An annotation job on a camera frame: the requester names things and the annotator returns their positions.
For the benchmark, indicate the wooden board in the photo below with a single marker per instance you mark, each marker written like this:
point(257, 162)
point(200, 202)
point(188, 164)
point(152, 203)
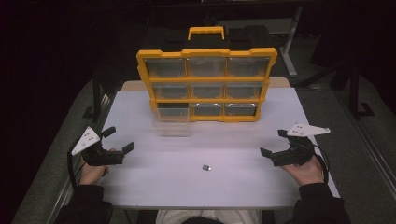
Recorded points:
point(132, 85)

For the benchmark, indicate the yellow and black drawer organizer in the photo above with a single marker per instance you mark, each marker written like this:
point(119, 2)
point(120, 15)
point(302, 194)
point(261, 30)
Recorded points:
point(205, 77)

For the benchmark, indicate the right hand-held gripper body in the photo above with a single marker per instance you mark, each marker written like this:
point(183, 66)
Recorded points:
point(295, 155)

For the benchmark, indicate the small grey metal part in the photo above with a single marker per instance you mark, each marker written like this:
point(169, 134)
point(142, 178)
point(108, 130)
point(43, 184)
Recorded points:
point(206, 167)

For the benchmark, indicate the white metal stand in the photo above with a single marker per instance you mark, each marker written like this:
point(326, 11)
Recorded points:
point(291, 46)

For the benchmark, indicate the person's lap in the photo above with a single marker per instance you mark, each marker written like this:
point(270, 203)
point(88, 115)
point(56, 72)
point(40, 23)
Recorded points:
point(208, 217)

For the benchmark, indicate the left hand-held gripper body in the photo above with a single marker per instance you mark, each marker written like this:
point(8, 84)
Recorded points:
point(102, 158)

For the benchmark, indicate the clear plastic drawer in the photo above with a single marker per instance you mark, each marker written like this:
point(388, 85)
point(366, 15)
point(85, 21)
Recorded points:
point(172, 126)

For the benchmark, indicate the person's right hand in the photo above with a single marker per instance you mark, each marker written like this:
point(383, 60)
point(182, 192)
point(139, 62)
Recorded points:
point(306, 174)

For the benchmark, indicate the person's left hand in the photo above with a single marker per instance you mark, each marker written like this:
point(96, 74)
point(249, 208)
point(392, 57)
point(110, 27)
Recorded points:
point(92, 174)

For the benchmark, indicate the black metal stand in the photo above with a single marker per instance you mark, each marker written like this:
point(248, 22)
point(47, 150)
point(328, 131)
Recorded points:
point(355, 93)
point(96, 99)

